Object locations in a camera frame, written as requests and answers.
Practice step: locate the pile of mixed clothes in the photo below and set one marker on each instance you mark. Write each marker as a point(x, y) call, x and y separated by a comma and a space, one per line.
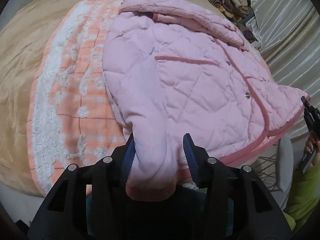
point(238, 12)

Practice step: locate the person's right hand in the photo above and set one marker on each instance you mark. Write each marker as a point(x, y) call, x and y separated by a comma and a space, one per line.
point(312, 146)

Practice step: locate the tan bed cover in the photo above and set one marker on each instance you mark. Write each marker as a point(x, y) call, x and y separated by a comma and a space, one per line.
point(23, 41)

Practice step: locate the pink quilted jacket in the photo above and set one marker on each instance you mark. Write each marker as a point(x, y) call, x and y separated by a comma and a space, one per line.
point(173, 68)

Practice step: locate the orange white plaid blanket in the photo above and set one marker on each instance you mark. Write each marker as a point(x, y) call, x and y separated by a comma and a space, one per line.
point(70, 118)

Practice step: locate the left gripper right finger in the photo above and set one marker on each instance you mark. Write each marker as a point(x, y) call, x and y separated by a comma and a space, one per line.
point(238, 205)

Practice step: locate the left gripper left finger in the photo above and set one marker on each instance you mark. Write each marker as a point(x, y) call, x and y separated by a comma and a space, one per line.
point(62, 214)

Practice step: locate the shiny cream curtain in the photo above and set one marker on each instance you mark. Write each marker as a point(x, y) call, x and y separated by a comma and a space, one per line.
point(288, 33)

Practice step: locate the lime green garment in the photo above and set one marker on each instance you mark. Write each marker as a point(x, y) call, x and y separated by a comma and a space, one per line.
point(303, 197)

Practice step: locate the wire laundry rack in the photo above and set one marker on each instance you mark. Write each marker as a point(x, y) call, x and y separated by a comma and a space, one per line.
point(275, 166)

